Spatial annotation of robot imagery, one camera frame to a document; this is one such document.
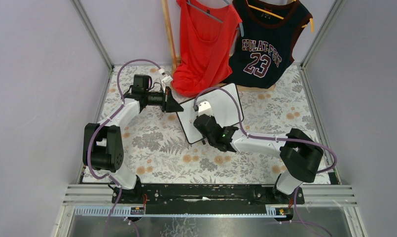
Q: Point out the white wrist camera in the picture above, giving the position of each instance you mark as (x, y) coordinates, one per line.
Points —
(203, 108)
(166, 78)

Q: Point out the yellow clothes hanger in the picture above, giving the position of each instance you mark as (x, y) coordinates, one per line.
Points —
(312, 28)

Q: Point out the wooden clothes rack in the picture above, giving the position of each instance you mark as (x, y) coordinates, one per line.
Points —
(176, 59)

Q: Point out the floral table cloth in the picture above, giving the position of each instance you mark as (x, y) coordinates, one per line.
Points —
(155, 147)

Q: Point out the navy basketball jersey 23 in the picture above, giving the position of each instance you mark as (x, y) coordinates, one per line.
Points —
(263, 54)

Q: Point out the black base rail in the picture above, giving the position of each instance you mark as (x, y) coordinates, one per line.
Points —
(209, 199)

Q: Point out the grey clothes hanger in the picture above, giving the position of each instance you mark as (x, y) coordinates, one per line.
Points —
(240, 24)

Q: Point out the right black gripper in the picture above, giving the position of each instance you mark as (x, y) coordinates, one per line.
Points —
(202, 122)

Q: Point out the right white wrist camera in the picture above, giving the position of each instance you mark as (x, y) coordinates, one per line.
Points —
(203, 108)

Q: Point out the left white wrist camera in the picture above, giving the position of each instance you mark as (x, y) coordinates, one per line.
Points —
(166, 78)

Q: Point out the red tank top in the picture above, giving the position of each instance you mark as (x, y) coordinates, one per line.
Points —
(205, 46)

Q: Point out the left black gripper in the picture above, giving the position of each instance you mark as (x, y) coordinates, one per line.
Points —
(164, 101)

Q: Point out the white board black frame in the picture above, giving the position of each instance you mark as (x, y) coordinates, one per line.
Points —
(226, 108)

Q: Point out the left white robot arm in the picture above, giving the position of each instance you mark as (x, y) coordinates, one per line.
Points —
(103, 151)

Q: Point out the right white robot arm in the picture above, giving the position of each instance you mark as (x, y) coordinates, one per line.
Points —
(299, 153)

